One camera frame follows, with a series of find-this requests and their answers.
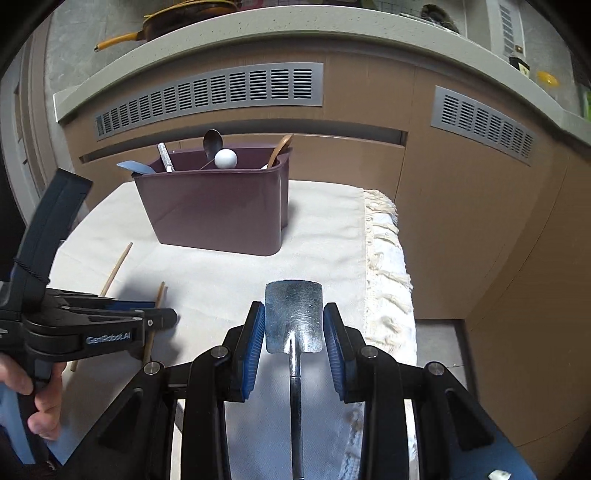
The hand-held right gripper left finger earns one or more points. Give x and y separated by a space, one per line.
256 350

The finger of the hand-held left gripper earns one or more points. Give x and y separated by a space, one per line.
157 319
92 304

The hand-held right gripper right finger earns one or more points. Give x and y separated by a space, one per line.
333 350

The metal shovel-shaped spoon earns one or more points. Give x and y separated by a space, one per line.
293 314

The purple plastic utensil container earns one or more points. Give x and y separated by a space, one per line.
217 207

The shiny metal spoon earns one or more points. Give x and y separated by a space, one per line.
212 141

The brown wooden spoon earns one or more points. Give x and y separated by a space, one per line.
281 147

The person's left hand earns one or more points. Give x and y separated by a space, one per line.
46 410

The wooden chopstick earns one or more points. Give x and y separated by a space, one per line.
117 267
159 295

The white fringed tablecloth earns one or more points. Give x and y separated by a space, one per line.
207 277

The blue spatula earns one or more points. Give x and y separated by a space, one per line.
136 166

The person's blue clothing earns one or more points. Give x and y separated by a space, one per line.
14 415

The beige counter cabinet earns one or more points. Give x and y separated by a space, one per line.
485 230

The long grey vent grille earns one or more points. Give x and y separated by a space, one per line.
207 90

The small white object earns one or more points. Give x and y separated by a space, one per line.
500 475

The short grey vent grille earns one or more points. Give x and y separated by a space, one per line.
480 120

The dark bottle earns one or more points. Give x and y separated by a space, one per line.
521 62

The yellow round object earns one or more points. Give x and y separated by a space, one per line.
548 79

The dark round object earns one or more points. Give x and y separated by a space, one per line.
436 16

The green object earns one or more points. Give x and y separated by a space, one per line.
586 101

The white countertop appliance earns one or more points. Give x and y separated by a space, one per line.
489 27

